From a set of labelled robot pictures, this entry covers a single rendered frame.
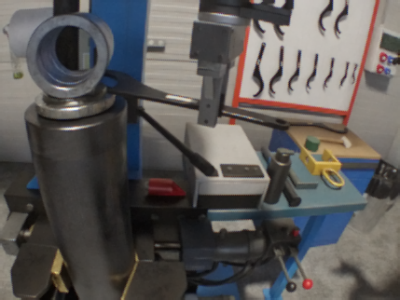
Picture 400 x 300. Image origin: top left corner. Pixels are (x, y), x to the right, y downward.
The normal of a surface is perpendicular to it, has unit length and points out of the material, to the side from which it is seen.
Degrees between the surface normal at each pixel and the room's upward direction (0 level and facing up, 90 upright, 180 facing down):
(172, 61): 90
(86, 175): 90
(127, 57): 90
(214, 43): 90
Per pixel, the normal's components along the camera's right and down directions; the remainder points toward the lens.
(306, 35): 0.11, 0.50
